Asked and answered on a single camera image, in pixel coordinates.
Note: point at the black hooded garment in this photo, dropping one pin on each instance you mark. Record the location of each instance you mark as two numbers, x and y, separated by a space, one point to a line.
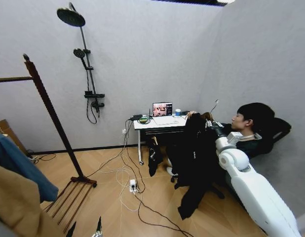
194 153

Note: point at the white folding desk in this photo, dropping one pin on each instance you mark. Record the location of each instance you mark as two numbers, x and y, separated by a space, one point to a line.
157 124

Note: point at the small black garment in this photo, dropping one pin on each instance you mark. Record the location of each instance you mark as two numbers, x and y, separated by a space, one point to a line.
153 158

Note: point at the white power strip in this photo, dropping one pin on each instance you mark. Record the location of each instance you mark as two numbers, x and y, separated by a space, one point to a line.
132 185

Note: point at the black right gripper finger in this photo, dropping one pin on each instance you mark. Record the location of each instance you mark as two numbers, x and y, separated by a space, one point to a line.
216 122
208 124

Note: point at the tan coat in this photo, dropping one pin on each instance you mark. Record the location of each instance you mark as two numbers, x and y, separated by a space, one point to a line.
16 205

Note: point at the green bowl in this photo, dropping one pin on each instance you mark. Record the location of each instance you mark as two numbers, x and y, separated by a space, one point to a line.
143 120

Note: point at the white cup with blue band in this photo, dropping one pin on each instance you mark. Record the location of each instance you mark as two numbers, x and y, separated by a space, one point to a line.
178 112

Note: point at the round black rain shower head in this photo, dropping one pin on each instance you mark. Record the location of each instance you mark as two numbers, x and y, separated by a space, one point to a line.
71 14

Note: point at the open laptop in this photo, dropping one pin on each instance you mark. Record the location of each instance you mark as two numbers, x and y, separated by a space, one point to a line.
163 113

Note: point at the brown wooden clothes hanger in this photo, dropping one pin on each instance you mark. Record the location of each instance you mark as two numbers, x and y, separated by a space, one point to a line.
207 115

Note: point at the black shower riser pipe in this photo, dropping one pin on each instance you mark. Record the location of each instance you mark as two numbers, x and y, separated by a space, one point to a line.
87 56

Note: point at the black office chair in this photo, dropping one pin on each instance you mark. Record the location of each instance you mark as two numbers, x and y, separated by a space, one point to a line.
278 128

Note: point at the dark wooden coat rack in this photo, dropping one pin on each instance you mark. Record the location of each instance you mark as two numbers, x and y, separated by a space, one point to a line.
47 103

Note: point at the black shower mixer tap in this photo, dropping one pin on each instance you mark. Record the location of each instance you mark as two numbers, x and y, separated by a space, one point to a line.
94 97

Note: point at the person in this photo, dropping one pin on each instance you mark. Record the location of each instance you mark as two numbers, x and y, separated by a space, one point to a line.
245 145

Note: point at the black hand shower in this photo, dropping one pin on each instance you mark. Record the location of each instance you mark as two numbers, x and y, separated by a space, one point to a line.
79 53

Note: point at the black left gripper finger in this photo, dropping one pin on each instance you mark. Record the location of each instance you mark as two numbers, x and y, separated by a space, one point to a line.
72 228
99 225

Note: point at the black router with antenna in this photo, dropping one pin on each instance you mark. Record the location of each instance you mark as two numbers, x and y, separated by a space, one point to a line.
137 116

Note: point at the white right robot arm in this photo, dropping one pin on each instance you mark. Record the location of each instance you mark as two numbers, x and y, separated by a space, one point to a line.
251 195

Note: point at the blue denim garment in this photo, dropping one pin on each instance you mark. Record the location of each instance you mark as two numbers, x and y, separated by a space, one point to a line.
19 163

